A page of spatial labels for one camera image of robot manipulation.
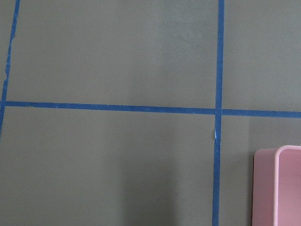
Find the pink plastic bin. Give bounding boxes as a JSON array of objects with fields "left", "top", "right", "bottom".
[{"left": 252, "top": 145, "right": 301, "bottom": 226}]

